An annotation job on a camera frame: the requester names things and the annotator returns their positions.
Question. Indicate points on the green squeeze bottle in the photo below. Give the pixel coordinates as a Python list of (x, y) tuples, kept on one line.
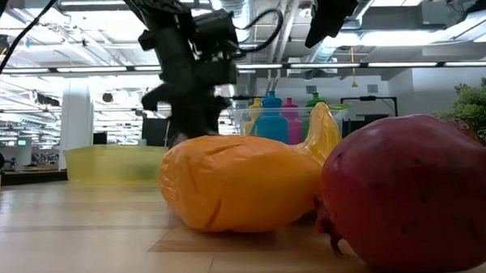
[(312, 99)]

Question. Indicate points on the dark red pomegranate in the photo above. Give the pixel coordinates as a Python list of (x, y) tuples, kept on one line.
[(463, 129)]

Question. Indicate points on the yellow squeeze bottle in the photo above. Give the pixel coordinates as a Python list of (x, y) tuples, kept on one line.
[(253, 109)]

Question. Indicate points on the long ceiling light bar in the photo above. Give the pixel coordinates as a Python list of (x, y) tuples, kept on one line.
[(325, 65)]

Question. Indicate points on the yellow starfruit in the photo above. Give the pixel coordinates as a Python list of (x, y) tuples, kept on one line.
[(322, 133)]

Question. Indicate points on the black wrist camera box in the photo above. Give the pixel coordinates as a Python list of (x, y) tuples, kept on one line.
[(215, 32)]

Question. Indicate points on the small red pomegranate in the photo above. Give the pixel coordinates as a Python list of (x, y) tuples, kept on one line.
[(411, 191)]

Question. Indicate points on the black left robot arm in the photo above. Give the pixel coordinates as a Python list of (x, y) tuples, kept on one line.
[(170, 13)]

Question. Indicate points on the small black monitor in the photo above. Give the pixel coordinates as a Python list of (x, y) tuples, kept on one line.
[(100, 138)]

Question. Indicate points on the pink squeeze bottle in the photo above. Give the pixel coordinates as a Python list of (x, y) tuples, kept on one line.
[(293, 122)]

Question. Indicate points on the clear plastic bin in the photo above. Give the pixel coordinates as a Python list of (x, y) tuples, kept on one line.
[(239, 126)]

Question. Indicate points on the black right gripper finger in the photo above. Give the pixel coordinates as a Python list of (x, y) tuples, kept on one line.
[(320, 26)]

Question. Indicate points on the yellow translucent plastic bin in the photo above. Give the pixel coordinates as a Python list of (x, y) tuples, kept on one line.
[(106, 163)]

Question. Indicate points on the green succulent plant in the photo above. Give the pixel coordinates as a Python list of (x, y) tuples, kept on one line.
[(477, 104)]

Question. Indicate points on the white pillar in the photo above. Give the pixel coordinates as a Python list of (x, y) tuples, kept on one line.
[(76, 126)]

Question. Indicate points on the blue squeeze bottle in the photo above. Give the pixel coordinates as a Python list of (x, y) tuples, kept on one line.
[(271, 125)]

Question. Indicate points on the yellow orange mango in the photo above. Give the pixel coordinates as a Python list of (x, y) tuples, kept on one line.
[(236, 185)]

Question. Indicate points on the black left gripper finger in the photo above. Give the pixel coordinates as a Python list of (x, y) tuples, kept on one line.
[(183, 120), (207, 115)]

